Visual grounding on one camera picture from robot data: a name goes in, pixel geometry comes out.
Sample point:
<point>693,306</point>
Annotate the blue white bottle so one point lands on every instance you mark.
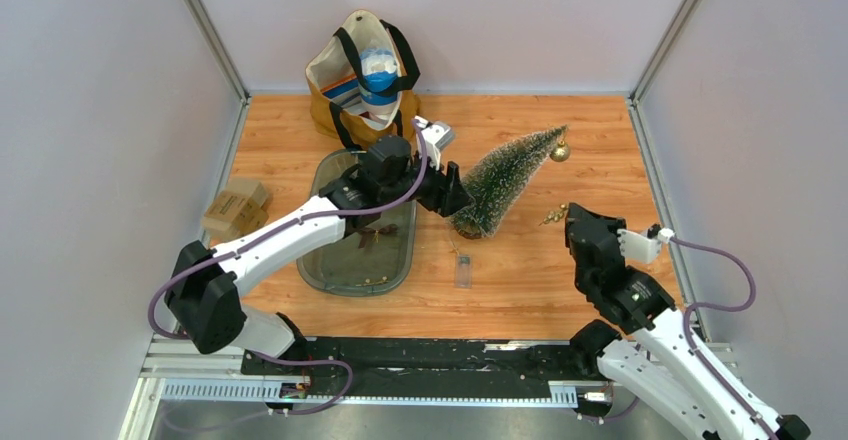
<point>379,68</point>

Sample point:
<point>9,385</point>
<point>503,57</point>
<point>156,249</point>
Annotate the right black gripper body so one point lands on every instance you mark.
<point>580,282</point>

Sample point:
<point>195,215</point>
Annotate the gold bell ornament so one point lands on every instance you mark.
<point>561,152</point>

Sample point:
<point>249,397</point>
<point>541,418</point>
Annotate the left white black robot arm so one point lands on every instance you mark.
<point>205,292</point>

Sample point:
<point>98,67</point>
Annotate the cardboard wrapped felt pads pack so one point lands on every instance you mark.
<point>238,210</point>

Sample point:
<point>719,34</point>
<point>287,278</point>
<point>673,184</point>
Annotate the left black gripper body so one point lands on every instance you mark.
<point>432,178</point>

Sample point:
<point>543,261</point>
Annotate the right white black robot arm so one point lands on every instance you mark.
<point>646,343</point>

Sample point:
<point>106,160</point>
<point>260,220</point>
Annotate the yellow canvas tote bag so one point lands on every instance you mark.
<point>334,77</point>

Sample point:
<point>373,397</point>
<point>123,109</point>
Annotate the clear plastic battery box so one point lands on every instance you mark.
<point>463,272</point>

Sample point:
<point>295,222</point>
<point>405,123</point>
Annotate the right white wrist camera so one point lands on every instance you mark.
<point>645,246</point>

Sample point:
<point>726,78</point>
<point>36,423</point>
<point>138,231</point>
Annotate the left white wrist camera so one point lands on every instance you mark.
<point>432,139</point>

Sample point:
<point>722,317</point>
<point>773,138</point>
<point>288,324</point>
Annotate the clear glass tray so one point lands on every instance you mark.
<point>343,269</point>

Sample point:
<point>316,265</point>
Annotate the aluminium frame rail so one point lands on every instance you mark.
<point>189,375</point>

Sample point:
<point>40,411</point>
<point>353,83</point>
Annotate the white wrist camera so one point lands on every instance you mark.
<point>432,139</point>
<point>645,246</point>

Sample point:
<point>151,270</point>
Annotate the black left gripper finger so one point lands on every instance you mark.
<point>433,199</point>
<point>456,196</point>

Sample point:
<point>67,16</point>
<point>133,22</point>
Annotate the brown ribbon bow ornament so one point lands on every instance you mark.
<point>368,235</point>

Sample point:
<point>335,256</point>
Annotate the small frosted christmas tree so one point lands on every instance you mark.
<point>498,180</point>

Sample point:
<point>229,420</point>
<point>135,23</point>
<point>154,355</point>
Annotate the gold bead garland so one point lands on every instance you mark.
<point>556,215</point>

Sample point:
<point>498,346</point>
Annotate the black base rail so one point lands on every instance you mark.
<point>434,368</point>

